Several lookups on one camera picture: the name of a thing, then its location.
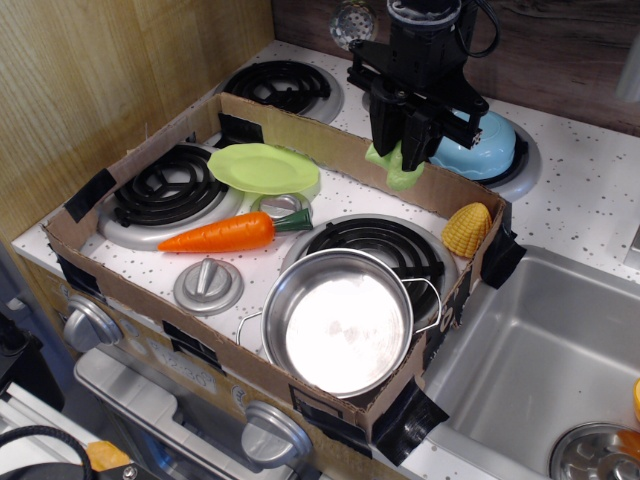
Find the orange yellow cloth piece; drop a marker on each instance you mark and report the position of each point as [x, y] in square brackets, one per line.
[103, 456]

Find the silver stove knob middle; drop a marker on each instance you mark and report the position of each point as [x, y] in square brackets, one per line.
[281, 205]

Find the back right black burner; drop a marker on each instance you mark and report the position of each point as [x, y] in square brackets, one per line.
[526, 172]

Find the silver oven knob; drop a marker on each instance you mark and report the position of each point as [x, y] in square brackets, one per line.
[271, 439]
[88, 326]

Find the silver sink basin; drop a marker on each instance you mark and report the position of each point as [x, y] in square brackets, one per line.
[555, 347]

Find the front left black burner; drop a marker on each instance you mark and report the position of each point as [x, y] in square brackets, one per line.
[175, 194]

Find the silver stove knob front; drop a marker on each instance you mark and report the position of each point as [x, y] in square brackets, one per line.
[208, 287]

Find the light blue plastic bowl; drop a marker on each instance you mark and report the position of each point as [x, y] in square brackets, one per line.
[489, 158]

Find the silver oven door handle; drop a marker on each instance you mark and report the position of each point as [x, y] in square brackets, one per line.
[177, 432]

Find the black burner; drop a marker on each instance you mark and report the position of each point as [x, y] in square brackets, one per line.
[175, 194]
[413, 253]
[526, 172]
[295, 87]

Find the orange toy in sink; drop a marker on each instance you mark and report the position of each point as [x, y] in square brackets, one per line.
[634, 420]

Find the brown cardboard fence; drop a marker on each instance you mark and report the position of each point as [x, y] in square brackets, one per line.
[343, 432]

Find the front right black burner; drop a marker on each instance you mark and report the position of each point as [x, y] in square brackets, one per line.
[413, 253]

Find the orange toy carrot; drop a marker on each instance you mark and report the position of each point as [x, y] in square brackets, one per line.
[239, 233]

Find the light green plastic plate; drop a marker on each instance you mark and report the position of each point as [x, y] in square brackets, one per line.
[263, 169]

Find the silver oven knob right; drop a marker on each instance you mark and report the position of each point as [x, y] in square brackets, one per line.
[271, 439]

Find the silver stove knob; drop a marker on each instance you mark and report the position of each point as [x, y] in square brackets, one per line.
[281, 205]
[208, 287]

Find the silver metal pan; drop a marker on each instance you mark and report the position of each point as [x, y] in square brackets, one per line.
[340, 320]

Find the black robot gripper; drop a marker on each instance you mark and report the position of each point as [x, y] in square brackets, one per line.
[417, 89]

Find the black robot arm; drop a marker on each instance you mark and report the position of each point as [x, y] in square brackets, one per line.
[435, 11]

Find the yellow toy corn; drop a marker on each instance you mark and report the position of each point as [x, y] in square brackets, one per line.
[466, 230]

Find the back left black burner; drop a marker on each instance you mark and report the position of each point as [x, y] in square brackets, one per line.
[295, 87]

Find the green toy broccoli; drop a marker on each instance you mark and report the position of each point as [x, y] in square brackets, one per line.
[397, 179]

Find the silver hanging strainer ladle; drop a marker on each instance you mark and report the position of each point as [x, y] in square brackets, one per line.
[353, 21]

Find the silver oven knob left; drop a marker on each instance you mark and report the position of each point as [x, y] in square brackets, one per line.
[88, 326]

